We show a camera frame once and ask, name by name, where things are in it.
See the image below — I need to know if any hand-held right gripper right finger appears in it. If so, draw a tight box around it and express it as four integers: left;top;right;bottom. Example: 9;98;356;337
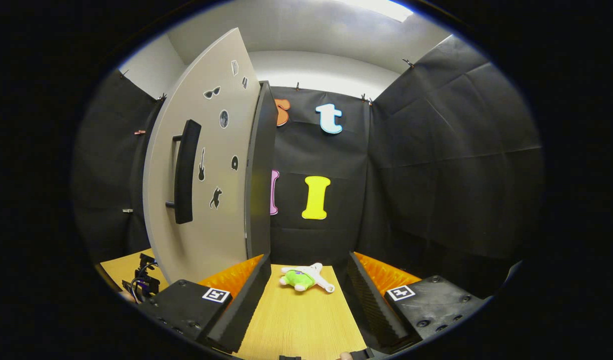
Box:
347;251;493;351

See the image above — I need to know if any row of black cloth clips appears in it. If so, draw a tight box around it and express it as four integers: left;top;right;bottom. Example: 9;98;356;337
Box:
119;58;415;106

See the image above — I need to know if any dark grey cabinet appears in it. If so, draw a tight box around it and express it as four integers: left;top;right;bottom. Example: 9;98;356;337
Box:
244;81;280;261

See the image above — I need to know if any green white plush toy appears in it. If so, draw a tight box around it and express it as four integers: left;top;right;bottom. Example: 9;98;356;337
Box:
279;262;336;294

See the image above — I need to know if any beige cabinet door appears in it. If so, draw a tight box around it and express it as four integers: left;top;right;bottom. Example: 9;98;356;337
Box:
142;27;262;285

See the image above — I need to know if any black door handle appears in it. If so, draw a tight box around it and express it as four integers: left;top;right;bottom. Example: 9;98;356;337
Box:
165;119;202;225

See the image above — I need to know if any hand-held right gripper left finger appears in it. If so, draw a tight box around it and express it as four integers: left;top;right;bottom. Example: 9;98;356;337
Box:
136;253;272;353

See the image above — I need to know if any black backdrop cloth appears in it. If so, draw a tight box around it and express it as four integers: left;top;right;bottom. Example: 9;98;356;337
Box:
71;34;545;301

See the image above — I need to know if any ceiling light fixture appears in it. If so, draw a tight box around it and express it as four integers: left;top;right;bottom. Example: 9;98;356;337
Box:
336;0;415;23

